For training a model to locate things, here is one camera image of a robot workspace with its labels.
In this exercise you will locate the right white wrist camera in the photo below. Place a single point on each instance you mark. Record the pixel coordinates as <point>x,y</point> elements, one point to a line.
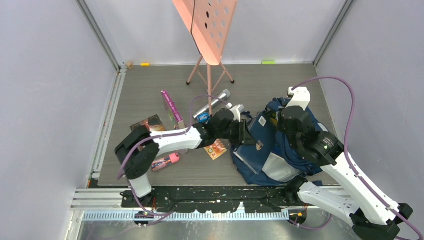
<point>299,96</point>

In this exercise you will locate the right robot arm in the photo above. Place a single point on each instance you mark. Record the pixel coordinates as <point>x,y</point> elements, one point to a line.
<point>371,213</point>

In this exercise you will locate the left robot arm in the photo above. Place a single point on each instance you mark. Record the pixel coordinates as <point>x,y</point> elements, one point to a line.
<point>141,147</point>

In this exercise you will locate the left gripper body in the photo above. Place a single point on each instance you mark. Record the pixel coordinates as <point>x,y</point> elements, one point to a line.
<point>232,132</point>

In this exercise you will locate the green tape piece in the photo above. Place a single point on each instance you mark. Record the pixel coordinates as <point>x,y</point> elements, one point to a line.
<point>268,62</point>

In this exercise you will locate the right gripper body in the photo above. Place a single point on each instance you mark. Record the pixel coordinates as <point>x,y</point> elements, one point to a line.
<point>281,127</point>

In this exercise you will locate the small wooden block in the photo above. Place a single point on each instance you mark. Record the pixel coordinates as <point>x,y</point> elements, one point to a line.
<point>129,65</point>

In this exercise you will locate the pink music stand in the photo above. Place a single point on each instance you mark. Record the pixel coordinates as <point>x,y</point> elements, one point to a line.
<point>208,22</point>

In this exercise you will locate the navy blue student backpack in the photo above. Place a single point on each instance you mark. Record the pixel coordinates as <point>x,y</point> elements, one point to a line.
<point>272,161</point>

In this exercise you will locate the purple Treehouse book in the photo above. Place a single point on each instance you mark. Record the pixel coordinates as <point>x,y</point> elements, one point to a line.
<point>172,111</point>

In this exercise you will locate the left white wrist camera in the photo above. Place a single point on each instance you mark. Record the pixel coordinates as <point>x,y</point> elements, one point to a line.
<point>236,110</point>

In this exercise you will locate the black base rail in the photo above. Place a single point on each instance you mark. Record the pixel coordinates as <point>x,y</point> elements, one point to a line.
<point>215,199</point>

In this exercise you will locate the Three Days to See book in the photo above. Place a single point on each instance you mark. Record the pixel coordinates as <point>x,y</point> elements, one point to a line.
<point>153,123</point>

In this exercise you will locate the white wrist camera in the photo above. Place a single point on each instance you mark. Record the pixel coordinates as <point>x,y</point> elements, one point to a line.
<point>299,96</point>
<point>236,110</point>

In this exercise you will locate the silver microphone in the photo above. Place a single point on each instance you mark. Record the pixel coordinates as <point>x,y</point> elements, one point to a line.
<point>222,97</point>

